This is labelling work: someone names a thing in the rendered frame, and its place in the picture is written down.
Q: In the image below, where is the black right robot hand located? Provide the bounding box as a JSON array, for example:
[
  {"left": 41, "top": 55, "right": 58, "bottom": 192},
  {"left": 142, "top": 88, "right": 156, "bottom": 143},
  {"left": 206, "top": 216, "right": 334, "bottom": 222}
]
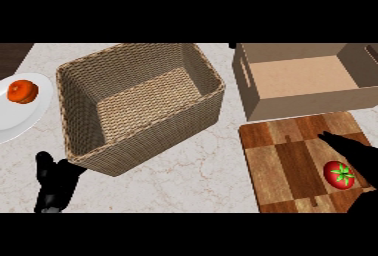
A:
[{"left": 317, "top": 130, "right": 378, "bottom": 214}]

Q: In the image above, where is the wooden cutting board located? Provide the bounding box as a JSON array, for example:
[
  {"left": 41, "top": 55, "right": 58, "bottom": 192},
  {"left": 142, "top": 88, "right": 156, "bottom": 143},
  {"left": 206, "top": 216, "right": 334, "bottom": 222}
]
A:
[{"left": 238, "top": 111, "right": 378, "bottom": 214}]

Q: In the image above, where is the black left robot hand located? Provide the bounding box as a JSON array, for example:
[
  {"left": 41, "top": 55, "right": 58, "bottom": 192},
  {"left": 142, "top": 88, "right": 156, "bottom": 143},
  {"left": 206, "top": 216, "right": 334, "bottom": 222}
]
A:
[{"left": 33, "top": 150, "right": 89, "bottom": 214}]

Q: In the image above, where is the orange fruit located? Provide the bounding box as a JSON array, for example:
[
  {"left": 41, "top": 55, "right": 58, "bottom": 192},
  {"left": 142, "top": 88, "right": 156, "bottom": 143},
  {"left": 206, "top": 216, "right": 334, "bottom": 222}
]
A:
[{"left": 7, "top": 79, "right": 41, "bottom": 105}]

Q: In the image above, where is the dark brown wooden panel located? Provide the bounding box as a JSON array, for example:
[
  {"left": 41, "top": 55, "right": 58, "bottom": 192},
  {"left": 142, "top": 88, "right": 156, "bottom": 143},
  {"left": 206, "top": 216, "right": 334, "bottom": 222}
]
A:
[{"left": 0, "top": 42, "right": 36, "bottom": 81}]

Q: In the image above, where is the woven wicker basket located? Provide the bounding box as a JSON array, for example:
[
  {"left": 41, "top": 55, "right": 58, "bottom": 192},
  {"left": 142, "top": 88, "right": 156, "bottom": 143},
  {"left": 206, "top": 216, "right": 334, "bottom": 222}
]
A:
[{"left": 55, "top": 42, "right": 228, "bottom": 178}]

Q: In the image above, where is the red tomato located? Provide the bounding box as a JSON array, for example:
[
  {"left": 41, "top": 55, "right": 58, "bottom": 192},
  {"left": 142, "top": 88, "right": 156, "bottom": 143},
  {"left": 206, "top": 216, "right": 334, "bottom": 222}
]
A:
[{"left": 323, "top": 160, "right": 358, "bottom": 191}]

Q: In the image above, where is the brown cardboard box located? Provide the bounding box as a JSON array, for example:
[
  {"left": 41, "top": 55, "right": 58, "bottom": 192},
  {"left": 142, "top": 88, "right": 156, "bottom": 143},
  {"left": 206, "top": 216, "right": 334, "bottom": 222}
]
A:
[{"left": 232, "top": 42, "right": 378, "bottom": 122}]

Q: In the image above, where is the white plate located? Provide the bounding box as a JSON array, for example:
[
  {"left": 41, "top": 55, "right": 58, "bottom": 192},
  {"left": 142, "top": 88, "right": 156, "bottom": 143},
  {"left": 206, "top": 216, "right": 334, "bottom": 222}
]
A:
[{"left": 0, "top": 72, "right": 55, "bottom": 145}]

